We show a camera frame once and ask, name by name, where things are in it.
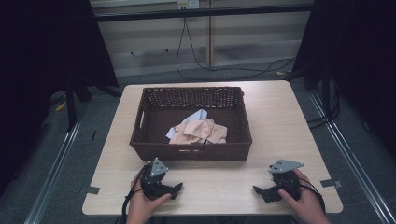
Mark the white wall outlet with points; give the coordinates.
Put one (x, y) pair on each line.
(188, 4)

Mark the person's right hand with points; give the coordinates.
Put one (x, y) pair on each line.
(306, 202)

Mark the yellow tape piece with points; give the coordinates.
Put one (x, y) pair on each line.
(60, 106)

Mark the black metal stand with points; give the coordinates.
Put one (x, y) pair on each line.
(71, 109)
(326, 99)

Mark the black curtain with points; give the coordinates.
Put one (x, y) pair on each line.
(43, 62)
(358, 56)

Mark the black horizontal bar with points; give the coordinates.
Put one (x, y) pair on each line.
(199, 13)

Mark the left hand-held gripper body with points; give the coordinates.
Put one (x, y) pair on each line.
(152, 183)

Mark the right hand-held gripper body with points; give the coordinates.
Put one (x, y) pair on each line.
(286, 182)

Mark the wooden wall post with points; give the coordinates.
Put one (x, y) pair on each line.
(210, 37)

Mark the grey tape piece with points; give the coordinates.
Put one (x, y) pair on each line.
(91, 190)
(331, 183)

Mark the person's left hand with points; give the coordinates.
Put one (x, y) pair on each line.
(141, 203)

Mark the light blue cloth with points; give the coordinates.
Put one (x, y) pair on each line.
(195, 116)

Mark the metal floor rail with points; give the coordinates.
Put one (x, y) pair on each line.
(53, 174)
(351, 155)

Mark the dark brown wicker basket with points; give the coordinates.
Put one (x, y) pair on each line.
(162, 115)

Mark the peach cloth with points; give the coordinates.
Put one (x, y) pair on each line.
(196, 132)

